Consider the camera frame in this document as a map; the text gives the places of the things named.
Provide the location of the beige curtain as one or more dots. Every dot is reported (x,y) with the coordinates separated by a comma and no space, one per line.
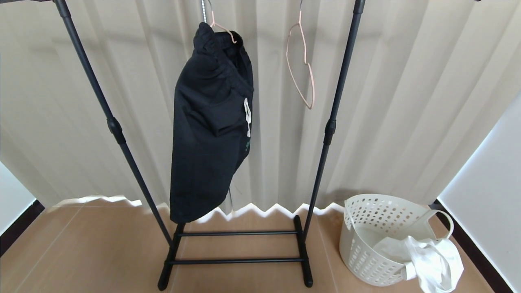
(407,81)

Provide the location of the white printed t-shirt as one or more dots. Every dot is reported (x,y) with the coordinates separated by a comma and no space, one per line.
(431,260)

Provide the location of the white laundry basket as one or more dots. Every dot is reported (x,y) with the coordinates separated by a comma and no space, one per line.
(362,240)

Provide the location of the black shorts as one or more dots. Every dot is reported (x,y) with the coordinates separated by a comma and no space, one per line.
(207,134)

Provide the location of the black clothes rack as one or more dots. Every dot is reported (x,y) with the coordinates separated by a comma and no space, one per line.
(331,122)

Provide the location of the pink clothes hanger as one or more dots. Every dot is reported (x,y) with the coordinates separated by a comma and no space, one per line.
(222,28)
(306,69)

